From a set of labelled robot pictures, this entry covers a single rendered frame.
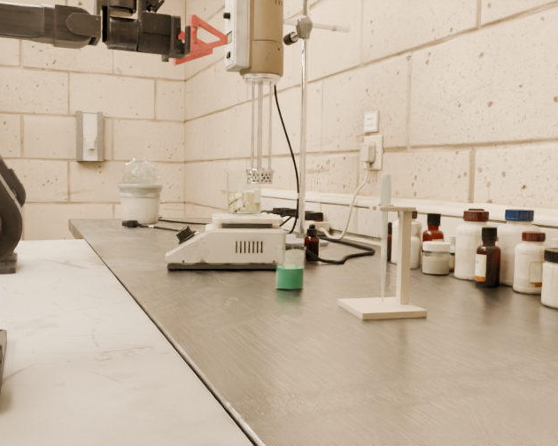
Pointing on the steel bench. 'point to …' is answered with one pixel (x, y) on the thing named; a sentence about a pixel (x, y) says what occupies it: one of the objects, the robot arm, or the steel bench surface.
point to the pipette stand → (399, 307)
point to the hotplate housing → (229, 248)
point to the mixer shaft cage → (261, 134)
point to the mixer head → (255, 40)
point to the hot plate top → (247, 219)
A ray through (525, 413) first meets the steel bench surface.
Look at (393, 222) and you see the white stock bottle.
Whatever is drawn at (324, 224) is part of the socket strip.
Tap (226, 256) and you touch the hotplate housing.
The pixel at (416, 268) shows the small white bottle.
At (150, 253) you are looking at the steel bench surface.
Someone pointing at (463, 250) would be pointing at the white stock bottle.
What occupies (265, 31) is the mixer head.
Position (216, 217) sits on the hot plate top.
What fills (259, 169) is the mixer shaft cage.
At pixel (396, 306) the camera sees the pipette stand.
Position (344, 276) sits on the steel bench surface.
